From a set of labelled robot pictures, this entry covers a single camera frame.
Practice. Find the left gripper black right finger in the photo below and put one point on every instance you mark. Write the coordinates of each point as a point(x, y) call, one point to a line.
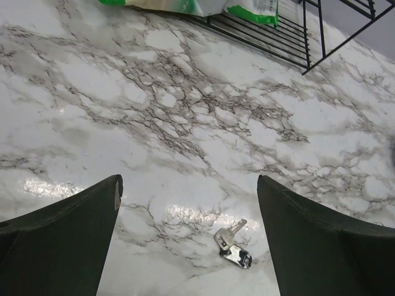
point(318, 251)

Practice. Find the white green pouch bag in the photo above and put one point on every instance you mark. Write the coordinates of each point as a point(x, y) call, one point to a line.
point(262, 12)

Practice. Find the black wire shelf rack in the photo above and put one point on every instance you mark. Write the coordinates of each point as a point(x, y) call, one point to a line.
point(289, 40)

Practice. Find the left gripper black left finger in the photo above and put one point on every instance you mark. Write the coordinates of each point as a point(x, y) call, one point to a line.
point(61, 249)

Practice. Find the silver key with black clip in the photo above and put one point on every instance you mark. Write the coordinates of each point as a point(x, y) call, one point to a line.
point(225, 238)

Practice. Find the green white snack bag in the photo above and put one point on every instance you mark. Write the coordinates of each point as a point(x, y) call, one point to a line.
point(177, 6)

